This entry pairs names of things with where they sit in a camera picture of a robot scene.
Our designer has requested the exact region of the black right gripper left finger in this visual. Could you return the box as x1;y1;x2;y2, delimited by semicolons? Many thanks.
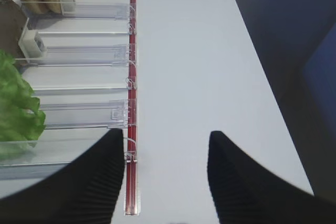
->
1;129;124;223

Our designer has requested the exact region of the brown meat patty in rack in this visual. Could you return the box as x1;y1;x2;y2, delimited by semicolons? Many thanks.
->
1;0;27;59

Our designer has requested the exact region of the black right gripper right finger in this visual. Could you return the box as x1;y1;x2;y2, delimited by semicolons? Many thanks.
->
207;131;335;223

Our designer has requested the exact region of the clear acrylic rack red rail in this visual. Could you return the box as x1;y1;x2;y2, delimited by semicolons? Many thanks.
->
1;0;139;215

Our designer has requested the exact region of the green lettuce leaf in rack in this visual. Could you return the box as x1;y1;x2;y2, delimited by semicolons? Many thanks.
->
1;50;46;160

